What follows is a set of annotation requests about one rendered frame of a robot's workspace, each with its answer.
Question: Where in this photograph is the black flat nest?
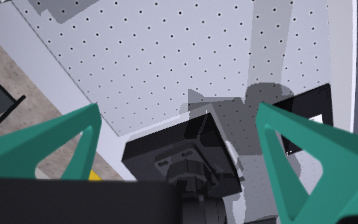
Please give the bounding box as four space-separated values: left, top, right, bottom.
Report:
273 83 334 155

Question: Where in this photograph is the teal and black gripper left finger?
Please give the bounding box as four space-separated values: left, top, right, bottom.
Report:
0 103 102 180

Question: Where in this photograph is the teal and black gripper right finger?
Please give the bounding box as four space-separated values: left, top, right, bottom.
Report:
256 102 358 224

